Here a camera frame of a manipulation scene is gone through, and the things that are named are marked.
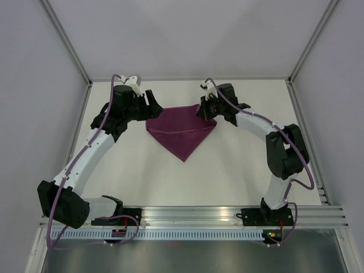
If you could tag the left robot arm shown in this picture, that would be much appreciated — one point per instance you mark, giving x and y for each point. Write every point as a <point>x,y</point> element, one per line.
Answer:
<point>60,198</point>

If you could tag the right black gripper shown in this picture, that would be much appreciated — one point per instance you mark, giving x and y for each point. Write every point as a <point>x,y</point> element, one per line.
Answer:
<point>204,111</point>

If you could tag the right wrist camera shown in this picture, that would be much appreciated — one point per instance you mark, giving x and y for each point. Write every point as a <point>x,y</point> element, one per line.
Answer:
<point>210,88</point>

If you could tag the white slotted cable duct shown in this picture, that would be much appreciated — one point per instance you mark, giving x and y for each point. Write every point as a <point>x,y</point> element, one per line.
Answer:
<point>165,234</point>

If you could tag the left aluminium frame post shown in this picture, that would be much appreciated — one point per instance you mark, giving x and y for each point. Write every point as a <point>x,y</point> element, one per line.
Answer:
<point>59,29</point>

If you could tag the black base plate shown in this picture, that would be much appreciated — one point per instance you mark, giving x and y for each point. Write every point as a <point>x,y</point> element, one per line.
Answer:
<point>132,215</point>
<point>263,217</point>

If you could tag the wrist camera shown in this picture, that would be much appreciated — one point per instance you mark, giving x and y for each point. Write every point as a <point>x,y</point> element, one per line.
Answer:
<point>134,82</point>
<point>210,88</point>

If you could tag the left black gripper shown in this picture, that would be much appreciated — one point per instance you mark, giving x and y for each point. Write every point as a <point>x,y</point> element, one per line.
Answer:
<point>152,111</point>

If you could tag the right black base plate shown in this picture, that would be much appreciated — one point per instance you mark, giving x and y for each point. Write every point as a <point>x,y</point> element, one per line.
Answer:
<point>263,217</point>

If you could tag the purple cloth napkin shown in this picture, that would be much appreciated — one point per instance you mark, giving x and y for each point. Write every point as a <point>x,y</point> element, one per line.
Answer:
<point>180,130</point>

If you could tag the aluminium front rail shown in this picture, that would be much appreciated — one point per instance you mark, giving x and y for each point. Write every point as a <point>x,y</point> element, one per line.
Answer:
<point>224,217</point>

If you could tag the aluminium frame post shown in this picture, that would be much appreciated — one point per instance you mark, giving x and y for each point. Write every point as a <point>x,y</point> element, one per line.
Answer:
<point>319,29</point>
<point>59,29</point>

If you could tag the right aluminium frame post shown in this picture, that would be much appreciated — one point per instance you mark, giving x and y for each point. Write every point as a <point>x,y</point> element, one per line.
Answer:
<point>319,29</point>

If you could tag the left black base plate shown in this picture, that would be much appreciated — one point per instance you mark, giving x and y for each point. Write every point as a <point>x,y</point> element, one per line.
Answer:
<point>132,215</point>

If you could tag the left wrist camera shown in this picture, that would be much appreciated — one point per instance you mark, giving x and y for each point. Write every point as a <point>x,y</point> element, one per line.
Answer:
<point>134,82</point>

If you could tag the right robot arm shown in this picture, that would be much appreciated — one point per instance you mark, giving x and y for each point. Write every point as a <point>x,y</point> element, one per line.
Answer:
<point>286,151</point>

